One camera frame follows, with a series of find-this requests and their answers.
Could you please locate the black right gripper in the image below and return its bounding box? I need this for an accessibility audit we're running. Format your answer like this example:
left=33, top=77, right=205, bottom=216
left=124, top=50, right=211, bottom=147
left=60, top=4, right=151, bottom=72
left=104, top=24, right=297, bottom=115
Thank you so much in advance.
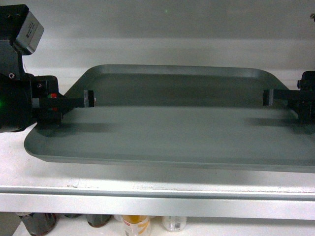
left=263, top=71, right=315, bottom=123

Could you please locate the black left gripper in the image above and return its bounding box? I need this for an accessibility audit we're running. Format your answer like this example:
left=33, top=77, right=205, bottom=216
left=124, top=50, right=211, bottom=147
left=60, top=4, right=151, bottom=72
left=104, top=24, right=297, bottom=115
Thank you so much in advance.
left=31, top=75, right=95, bottom=128

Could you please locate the silver metal tray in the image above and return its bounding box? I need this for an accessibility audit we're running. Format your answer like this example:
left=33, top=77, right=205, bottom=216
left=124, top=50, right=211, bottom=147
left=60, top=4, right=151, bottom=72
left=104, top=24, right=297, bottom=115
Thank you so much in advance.
left=24, top=65, right=315, bottom=173

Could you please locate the yellow juice bottle front left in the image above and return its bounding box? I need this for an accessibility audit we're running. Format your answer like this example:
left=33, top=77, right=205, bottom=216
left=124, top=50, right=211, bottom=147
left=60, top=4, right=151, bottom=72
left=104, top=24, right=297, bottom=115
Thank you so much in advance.
left=122, top=215, right=151, bottom=236

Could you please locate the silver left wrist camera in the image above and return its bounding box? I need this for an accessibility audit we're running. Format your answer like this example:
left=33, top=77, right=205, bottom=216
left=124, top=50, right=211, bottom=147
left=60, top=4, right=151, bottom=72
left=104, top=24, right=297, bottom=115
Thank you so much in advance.
left=13, top=11, right=44, bottom=55

